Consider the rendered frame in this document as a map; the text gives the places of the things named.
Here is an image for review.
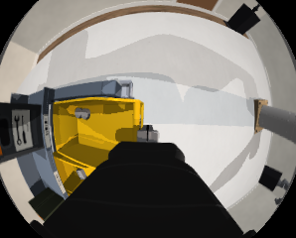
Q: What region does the yellow open-front bin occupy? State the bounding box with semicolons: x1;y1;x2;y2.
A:
53;151;94;193
53;97;144;169

